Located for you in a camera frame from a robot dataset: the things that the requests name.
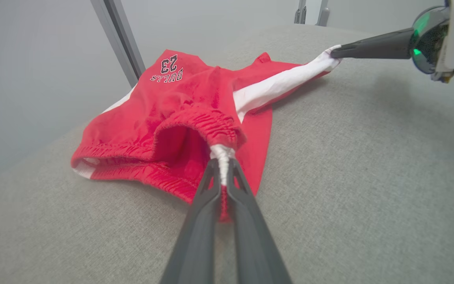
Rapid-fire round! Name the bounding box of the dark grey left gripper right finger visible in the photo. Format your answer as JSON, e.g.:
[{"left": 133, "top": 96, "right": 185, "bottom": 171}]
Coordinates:
[{"left": 226, "top": 158, "right": 293, "bottom": 284}]

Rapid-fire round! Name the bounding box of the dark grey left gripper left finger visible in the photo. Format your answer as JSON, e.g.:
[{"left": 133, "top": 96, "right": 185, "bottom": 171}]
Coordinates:
[{"left": 159, "top": 159, "right": 222, "bottom": 284}]

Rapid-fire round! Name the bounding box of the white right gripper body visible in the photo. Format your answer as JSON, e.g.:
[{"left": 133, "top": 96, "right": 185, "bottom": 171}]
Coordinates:
[{"left": 408, "top": 0, "right": 454, "bottom": 84}]

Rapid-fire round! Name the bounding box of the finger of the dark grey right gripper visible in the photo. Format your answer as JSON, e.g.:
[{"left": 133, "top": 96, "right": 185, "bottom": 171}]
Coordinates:
[{"left": 331, "top": 28, "right": 415, "bottom": 60}]

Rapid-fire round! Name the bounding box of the red clothes pile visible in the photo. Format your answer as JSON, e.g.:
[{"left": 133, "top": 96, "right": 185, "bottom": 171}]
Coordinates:
[{"left": 71, "top": 44, "right": 344, "bottom": 221}]

